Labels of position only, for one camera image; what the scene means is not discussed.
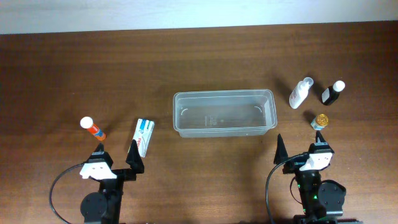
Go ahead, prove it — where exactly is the small jar gold lid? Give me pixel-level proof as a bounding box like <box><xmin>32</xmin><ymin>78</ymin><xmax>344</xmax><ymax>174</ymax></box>
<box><xmin>311</xmin><ymin>114</ymin><xmax>329</xmax><ymax>131</ymax></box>

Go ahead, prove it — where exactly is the white Panadol box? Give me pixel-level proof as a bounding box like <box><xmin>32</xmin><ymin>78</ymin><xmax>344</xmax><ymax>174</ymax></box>
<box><xmin>132</xmin><ymin>118</ymin><xmax>155</xmax><ymax>157</ymax></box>

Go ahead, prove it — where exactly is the orange tube white cap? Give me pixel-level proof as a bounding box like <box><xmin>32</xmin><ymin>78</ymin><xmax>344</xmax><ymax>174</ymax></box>
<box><xmin>80</xmin><ymin>116</ymin><xmax>106</xmax><ymax>141</ymax></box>

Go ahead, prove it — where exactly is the dark bottle white cap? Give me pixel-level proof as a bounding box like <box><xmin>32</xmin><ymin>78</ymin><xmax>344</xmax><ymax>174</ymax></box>
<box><xmin>321</xmin><ymin>80</ymin><xmax>345</xmax><ymax>106</ymax></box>

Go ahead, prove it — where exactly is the white spray bottle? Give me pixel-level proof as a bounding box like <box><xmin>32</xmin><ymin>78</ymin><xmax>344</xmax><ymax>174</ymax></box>
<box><xmin>289</xmin><ymin>77</ymin><xmax>313</xmax><ymax>109</ymax></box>

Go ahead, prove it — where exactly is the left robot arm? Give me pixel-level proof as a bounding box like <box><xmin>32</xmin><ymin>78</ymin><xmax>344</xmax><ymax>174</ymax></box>
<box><xmin>80</xmin><ymin>140</ymin><xmax>144</xmax><ymax>224</ymax></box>

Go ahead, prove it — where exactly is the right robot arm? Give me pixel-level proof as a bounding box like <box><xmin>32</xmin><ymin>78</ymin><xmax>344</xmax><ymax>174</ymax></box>
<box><xmin>270</xmin><ymin>131</ymin><xmax>360</xmax><ymax>224</ymax></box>

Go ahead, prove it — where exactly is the clear plastic container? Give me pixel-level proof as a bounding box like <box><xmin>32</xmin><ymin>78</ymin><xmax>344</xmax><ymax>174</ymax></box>
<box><xmin>173</xmin><ymin>89</ymin><xmax>277</xmax><ymax>138</ymax></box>

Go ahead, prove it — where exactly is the right black cable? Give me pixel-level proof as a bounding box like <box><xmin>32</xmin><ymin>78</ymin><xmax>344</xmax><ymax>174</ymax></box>
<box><xmin>265</xmin><ymin>155</ymin><xmax>304</xmax><ymax>224</ymax></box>

